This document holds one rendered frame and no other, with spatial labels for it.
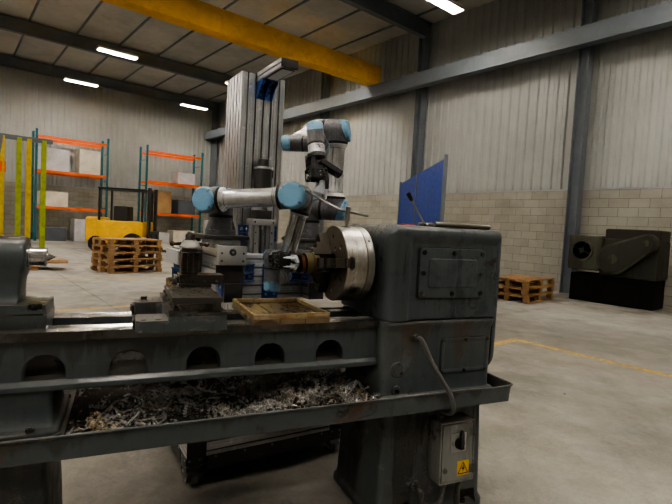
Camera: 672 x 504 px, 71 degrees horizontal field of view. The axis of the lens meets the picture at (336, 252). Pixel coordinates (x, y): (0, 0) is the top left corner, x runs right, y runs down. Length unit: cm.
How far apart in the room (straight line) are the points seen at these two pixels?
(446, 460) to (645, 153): 1047
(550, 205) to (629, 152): 199
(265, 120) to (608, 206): 1021
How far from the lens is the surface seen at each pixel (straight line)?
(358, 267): 185
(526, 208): 1293
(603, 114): 1261
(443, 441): 215
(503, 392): 222
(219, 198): 221
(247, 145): 262
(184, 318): 162
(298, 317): 176
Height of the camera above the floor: 123
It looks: 3 degrees down
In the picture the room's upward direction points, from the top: 3 degrees clockwise
